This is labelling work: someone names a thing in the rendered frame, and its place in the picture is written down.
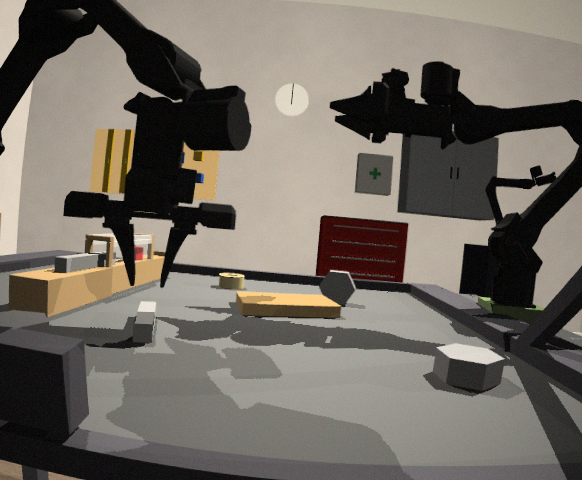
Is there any cream roll of tape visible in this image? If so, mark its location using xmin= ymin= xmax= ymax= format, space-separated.
xmin=219 ymin=273 xmax=244 ymax=289

